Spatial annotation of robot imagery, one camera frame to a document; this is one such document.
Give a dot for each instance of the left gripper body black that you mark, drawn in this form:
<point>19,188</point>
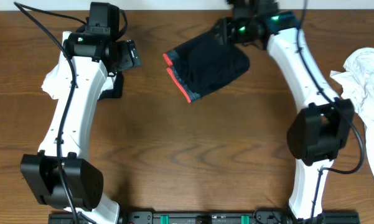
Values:
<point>122,58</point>

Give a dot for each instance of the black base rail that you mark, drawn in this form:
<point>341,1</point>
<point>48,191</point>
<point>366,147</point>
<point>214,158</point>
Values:
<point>258,217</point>

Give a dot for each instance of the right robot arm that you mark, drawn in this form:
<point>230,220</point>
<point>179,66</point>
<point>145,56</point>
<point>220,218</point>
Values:
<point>323,121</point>

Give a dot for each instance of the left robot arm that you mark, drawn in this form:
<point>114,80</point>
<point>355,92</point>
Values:
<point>60,174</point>

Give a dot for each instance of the black folded garment under white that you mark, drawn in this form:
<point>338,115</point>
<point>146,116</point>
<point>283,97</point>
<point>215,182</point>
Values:
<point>113,87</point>

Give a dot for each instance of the white folded cloth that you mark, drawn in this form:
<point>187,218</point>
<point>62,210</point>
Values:
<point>87,53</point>

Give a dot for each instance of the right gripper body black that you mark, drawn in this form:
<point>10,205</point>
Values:
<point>240,32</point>

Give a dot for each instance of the white crumpled garment right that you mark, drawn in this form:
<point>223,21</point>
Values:
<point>357,82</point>

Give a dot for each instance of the black pants red waistband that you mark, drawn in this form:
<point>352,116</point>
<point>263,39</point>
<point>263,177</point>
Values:
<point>201,66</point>

